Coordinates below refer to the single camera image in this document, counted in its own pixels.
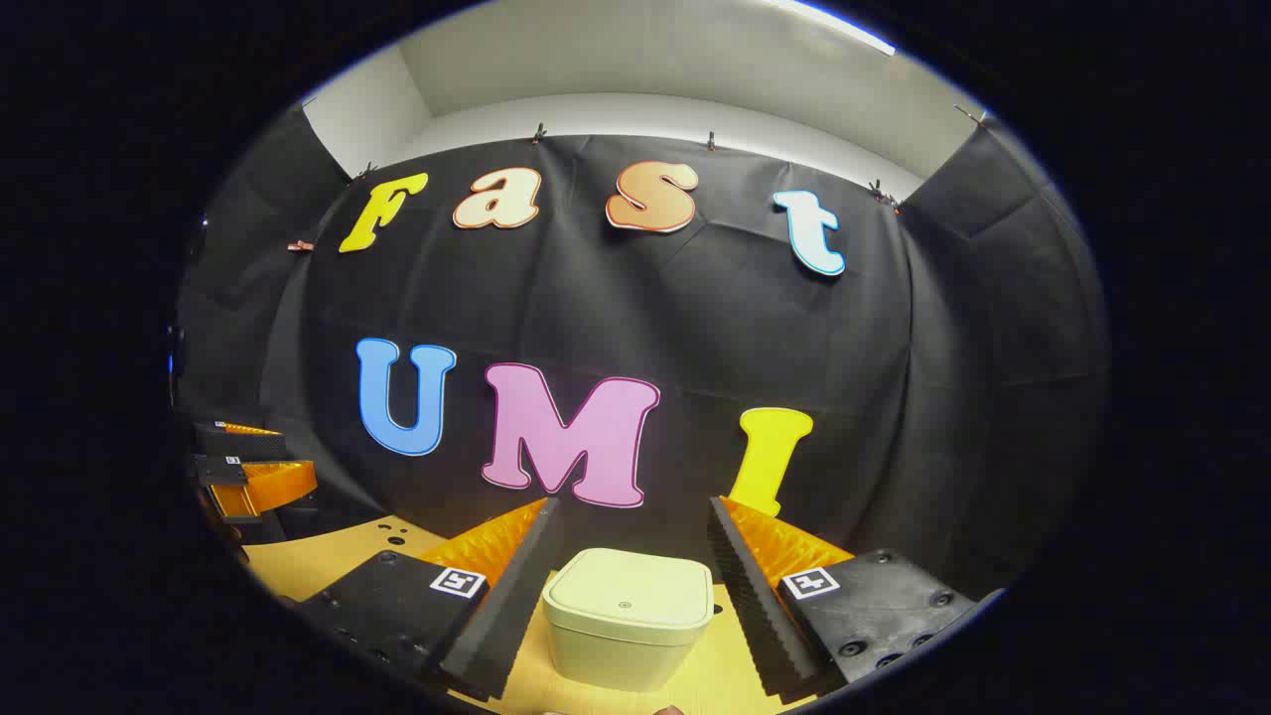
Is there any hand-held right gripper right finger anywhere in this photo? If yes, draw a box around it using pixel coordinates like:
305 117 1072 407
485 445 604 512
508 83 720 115
707 496 982 704

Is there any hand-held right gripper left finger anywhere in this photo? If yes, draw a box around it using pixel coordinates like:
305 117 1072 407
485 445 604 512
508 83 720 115
296 497 563 701

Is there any black backdrop cloth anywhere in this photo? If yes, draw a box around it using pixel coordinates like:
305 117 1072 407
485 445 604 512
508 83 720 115
174 104 1108 597

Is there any green desktop garbage bin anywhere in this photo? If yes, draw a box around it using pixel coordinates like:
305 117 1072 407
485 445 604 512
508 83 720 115
541 548 716 693

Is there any wooden desktop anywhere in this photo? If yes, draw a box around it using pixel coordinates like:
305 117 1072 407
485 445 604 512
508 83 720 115
241 513 820 715

